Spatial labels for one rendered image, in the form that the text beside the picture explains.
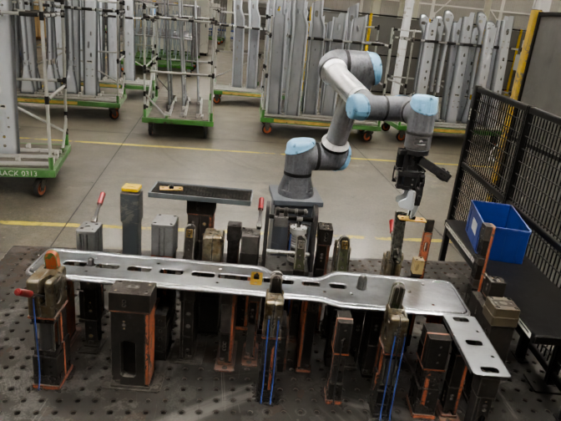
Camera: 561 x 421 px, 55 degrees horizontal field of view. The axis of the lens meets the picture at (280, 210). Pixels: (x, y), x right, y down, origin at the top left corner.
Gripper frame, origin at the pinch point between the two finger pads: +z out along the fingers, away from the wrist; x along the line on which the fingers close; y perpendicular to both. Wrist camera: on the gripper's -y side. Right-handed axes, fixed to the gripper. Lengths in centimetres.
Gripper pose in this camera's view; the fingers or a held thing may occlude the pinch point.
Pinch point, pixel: (412, 213)
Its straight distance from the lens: 167.9
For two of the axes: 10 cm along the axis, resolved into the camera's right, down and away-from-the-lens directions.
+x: -0.1, 3.5, -9.4
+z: -0.7, 9.4, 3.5
